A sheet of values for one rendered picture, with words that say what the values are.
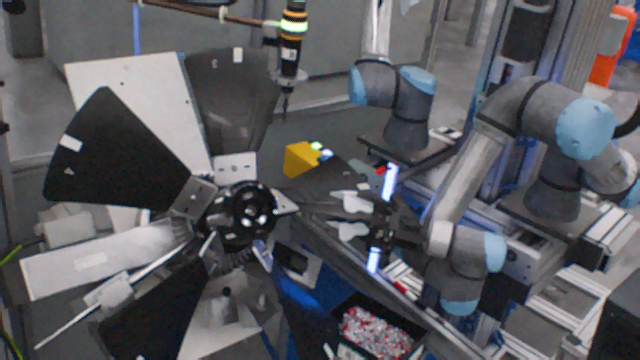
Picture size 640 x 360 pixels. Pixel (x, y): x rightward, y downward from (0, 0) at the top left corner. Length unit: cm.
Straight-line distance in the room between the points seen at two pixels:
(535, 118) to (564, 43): 59
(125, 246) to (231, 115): 33
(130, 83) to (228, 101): 27
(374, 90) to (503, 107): 62
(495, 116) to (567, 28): 57
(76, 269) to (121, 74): 47
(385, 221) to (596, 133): 43
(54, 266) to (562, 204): 124
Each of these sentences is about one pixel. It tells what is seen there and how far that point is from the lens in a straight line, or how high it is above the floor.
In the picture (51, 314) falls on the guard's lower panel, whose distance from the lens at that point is 213.
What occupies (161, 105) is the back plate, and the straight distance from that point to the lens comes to 147.
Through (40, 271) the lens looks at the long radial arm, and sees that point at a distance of 121.
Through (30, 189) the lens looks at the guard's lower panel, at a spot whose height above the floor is 91.
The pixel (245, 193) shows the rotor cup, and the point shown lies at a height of 125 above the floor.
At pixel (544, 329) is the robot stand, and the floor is 21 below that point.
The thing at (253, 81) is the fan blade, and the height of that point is 140.
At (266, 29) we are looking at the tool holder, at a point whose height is 154.
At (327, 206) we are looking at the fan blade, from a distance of 130.
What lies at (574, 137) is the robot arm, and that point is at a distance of 124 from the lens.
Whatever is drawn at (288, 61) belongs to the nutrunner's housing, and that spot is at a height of 149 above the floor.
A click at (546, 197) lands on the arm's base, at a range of 174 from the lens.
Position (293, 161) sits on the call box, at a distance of 174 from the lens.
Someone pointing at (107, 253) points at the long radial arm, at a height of 112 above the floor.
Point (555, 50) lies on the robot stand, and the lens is 185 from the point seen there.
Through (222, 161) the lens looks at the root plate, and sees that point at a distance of 126.
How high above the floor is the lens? 186
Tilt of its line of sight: 29 degrees down
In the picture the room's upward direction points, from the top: 8 degrees clockwise
